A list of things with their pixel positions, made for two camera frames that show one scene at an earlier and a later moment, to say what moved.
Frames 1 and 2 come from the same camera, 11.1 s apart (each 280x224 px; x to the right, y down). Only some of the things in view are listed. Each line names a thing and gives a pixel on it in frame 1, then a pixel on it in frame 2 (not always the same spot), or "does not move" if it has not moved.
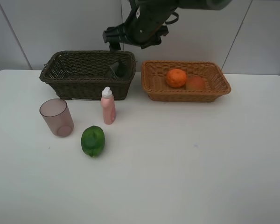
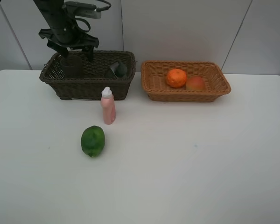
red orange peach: (194, 83) does not move
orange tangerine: (176, 78) does not move
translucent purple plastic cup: (56, 114) to (73, 66)
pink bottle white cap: (108, 102) does not move
